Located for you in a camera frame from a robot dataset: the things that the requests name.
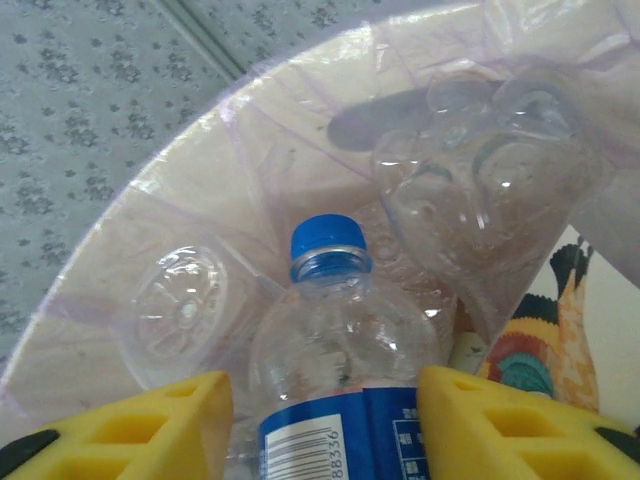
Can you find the clear bottle red label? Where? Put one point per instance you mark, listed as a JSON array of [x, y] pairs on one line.
[[475, 175]]

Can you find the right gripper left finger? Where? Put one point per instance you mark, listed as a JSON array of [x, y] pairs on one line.
[[125, 440]]

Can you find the clear bottle bird label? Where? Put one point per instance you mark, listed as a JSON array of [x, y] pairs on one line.
[[575, 325]]

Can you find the small bottle blue cap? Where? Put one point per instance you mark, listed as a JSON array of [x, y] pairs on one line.
[[345, 435]]

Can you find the beige plastic bin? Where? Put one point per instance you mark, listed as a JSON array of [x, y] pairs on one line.
[[165, 175]]

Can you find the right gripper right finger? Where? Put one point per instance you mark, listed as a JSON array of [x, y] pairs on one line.
[[500, 435]]

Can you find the large bottle blue label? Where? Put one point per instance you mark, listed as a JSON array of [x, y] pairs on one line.
[[180, 310]]

